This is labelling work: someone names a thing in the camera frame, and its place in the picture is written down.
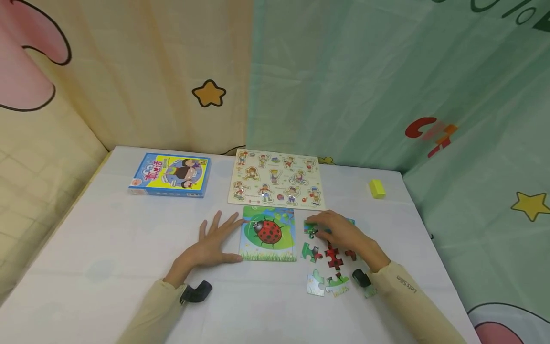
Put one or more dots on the person's right hand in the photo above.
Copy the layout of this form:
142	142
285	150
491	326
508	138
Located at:
350	234

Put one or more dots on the person's left hand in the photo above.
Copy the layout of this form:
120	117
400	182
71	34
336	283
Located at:
205	252

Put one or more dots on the person's right thumb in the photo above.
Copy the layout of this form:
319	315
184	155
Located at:
323	236

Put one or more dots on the person's left middle finger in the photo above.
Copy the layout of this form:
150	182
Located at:
228	221

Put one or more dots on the person's left little finger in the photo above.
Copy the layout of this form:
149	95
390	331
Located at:
203	230

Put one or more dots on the person's right fingers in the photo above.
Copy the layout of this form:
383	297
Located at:
318	219

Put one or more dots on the person's left ring finger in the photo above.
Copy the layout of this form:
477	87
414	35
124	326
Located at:
214	222

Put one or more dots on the person's left index finger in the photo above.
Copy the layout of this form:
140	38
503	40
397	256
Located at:
236	227

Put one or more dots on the person's left thumb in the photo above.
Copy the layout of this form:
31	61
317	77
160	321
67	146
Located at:
232	258

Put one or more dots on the single green puzzle piece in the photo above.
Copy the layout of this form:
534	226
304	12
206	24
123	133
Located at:
309	228

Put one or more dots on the ladybug picture board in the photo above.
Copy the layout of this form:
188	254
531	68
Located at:
268	246

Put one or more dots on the person's right forearm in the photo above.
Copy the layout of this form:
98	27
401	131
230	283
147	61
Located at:
417	306

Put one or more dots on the person's left forearm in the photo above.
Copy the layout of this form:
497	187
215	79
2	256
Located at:
150	313

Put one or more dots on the group of ladybug jigsaw pieces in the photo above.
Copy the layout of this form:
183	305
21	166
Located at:
333	258

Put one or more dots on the blue yellow game box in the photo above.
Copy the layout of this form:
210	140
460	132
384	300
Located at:
172	175

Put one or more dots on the yellow block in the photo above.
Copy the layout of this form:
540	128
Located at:
377	188

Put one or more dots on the wooden board with children figures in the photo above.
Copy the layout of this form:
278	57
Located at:
275	165

